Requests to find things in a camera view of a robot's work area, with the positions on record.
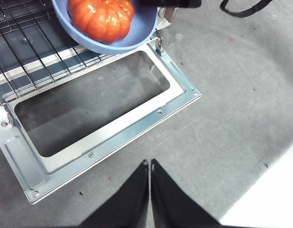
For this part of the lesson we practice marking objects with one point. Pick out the beige lower oven knob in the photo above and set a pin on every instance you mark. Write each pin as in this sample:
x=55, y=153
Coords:
x=171, y=15

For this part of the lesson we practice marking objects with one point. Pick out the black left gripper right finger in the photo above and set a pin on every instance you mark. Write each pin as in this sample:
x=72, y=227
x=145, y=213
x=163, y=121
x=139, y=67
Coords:
x=172, y=211

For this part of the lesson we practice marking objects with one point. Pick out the blue bowl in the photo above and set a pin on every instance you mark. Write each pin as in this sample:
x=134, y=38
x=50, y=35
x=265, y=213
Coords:
x=141, y=31

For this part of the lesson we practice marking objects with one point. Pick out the orange pumpkin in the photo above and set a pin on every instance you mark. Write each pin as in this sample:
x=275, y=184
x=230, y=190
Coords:
x=101, y=19

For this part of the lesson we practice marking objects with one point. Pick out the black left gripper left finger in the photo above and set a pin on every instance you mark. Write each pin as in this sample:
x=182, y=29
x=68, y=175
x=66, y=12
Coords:
x=127, y=209

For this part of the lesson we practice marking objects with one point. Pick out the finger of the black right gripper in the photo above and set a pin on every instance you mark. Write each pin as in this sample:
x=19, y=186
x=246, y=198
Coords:
x=172, y=3

